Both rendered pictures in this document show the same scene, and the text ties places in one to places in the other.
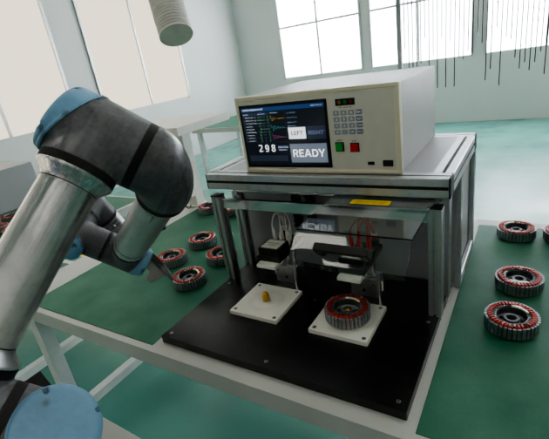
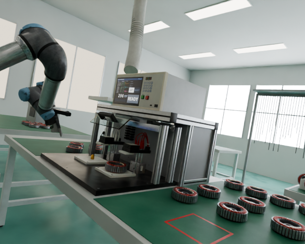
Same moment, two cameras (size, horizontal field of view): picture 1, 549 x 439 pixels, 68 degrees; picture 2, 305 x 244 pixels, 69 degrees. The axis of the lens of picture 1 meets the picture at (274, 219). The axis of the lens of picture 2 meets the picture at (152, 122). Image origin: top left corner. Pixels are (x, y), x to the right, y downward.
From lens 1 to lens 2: 0.66 m
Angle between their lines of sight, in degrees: 24
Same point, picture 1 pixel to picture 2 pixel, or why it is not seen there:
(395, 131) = (160, 91)
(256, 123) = (120, 84)
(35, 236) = not seen: outside the picture
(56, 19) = (108, 72)
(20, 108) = (76, 99)
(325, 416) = (68, 187)
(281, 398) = (59, 177)
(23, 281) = not seen: outside the picture
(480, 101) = not seen: outside the picture
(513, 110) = not seen: outside the picture
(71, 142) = (26, 34)
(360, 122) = (151, 87)
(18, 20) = (93, 67)
